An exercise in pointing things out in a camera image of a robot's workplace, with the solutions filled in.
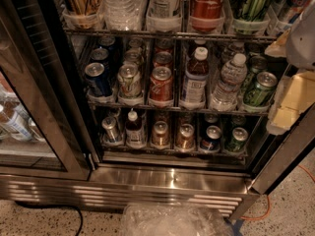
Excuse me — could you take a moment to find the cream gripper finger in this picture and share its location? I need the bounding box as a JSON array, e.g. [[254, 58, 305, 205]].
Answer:
[[265, 29, 290, 58], [266, 70, 315, 136]]

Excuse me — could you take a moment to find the red coke can front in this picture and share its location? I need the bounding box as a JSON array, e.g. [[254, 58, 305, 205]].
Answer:
[[150, 66, 173, 101]]

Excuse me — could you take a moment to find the orange can bottom shelf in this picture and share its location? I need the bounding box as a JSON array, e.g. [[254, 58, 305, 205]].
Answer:
[[175, 124, 194, 149]]

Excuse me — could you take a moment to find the copper can bottom shelf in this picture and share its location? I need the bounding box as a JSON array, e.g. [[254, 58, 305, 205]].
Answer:
[[152, 121, 169, 147]]

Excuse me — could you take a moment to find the green monster can top shelf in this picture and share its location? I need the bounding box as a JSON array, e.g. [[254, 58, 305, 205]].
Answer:
[[230, 0, 272, 35]]

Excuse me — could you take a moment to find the glass fridge door left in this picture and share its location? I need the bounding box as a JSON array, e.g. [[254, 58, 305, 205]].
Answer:
[[0, 0, 90, 180]]

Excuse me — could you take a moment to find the brown tea bottle shelf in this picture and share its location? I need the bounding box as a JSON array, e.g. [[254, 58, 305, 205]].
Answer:
[[126, 110, 145, 148], [181, 47, 209, 103]]

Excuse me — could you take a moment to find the white green can second row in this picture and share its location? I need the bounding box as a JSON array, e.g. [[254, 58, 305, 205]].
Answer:
[[123, 49, 144, 66]]

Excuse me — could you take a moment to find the clear water bottle middle shelf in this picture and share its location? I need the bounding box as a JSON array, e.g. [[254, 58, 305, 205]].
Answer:
[[210, 53, 247, 111]]

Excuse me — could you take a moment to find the orange cable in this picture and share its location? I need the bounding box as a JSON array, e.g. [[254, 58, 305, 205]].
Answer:
[[240, 164, 315, 222]]

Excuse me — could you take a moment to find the white label bottle top shelf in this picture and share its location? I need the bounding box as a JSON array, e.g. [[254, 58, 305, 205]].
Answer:
[[147, 0, 181, 31]]

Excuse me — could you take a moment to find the black cable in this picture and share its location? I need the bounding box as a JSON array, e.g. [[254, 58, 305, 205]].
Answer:
[[14, 201, 85, 236]]

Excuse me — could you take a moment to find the white green can front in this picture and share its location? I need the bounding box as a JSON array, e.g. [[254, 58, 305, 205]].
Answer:
[[117, 64, 142, 98]]

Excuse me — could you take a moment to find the brown tea bottle middle shelf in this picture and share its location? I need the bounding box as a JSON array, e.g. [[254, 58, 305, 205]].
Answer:
[[181, 47, 209, 103]]

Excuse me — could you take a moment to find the blue pepsi can front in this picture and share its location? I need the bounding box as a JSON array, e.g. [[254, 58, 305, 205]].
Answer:
[[85, 62, 112, 96]]

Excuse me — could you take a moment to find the gold tall can top shelf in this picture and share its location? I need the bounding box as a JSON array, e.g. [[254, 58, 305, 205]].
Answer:
[[64, 0, 102, 29]]

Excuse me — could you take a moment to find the blue pepsi can bottom shelf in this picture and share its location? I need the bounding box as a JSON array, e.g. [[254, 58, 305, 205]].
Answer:
[[200, 125, 221, 151]]

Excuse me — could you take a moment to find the red coca cola can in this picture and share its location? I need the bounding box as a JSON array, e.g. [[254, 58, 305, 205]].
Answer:
[[190, 0, 223, 31]]

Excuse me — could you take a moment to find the silver can bottom shelf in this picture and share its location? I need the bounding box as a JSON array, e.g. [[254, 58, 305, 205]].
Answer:
[[101, 117, 122, 143]]

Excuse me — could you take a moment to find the red coke can second row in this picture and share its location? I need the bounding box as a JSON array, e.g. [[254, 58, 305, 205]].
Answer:
[[154, 51, 173, 68]]

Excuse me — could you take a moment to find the brown tea bottle bottom shelf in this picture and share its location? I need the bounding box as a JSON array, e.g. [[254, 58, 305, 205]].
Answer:
[[126, 110, 145, 148]]

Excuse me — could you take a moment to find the blue can second row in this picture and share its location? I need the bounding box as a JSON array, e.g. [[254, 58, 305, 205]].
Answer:
[[91, 48, 109, 70]]

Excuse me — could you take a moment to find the clear plastic bag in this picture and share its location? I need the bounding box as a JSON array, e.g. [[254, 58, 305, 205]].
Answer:
[[119, 204, 234, 236]]

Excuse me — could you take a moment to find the clear water bottle top shelf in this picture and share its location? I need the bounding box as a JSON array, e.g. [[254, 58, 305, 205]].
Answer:
[[103, 0, 146, 30]]

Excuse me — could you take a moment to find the green can front middle shelf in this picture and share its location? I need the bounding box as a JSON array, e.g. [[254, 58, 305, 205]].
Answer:
[[243, 72, 278, 107]]

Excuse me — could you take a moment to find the clear water bottle shelf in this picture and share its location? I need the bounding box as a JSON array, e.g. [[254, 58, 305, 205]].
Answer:
[[103, 0, 146, 30], [210, 53, 247, 111]]

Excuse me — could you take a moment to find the green can bottom shelf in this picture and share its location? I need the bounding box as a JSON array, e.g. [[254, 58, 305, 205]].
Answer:
[[225, 127, 248, 152]]

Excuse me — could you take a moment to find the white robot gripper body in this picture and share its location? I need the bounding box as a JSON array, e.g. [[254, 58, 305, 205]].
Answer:
[[285, 0, 315, 71]]

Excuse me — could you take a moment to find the stainless steel fridge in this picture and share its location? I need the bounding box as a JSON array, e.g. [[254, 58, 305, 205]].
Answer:
[[0, 0, 315, 219]]

